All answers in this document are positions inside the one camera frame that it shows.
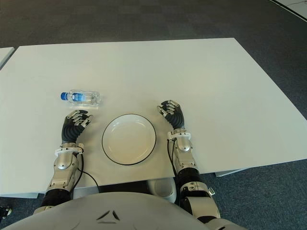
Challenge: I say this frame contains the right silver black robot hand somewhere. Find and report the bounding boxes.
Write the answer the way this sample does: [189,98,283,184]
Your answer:
[156,99,187,131]

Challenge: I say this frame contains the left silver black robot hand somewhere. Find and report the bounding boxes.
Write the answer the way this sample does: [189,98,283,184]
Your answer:
[60,109,94,146]

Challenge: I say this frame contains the clear blue-capped water bottle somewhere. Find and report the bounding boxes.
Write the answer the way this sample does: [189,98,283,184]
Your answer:
[60,89,102,107]

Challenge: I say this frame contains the white black-rimmed plate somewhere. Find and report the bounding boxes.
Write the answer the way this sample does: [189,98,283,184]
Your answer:
[101,113,158,166]

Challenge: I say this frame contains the white robot waist part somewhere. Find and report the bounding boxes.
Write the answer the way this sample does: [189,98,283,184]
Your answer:
[146,178,177,204]

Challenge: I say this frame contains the grey robot torso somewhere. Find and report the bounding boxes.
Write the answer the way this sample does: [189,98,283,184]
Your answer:
[0,191,248,230]

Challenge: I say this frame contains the white side table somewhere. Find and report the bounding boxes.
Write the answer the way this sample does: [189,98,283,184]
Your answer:
[0,46,16,69]

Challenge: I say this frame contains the black wheeled base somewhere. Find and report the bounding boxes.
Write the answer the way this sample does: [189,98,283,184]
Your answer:
[0,205,13,220]

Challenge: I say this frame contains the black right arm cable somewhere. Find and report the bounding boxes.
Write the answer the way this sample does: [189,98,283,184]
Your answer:
[166,138,177,183]

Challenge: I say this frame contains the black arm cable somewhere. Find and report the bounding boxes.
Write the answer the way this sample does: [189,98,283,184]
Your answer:
[166,138,177,183]
[76,148,101,194]

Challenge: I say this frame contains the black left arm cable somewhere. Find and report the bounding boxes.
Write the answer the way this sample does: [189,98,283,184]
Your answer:
[76,148,101,194]

